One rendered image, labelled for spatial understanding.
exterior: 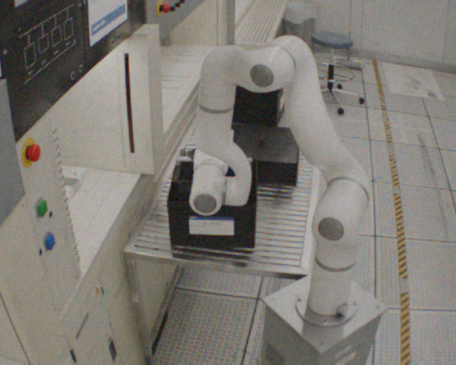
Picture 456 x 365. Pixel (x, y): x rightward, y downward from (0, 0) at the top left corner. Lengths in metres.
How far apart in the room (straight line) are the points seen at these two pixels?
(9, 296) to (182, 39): 2.40
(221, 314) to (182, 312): 0.19
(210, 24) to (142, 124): 1.45
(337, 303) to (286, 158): 0.74
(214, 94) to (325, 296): 0.62
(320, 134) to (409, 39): 4.75
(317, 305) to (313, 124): 0.54
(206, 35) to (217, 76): 1.95
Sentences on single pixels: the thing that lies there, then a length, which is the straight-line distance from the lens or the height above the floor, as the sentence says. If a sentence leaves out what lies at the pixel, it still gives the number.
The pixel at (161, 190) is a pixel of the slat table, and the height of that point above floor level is 0.76.
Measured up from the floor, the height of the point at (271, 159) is 0.86.
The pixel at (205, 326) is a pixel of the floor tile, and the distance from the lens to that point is 2.58.
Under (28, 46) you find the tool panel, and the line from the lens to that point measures 1.16.
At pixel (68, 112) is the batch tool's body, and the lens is 1.99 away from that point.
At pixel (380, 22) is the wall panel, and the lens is 5.89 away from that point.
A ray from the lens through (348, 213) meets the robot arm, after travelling 1.29.
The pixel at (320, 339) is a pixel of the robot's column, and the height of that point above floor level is 0.76.
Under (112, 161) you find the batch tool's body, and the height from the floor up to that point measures 0.91.
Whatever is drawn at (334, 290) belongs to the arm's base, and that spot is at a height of 0.88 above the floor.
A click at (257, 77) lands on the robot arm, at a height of 1.46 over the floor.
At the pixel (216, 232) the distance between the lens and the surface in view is 1.76.
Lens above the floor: 1.90
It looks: 33 degrees down
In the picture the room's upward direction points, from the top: straight up
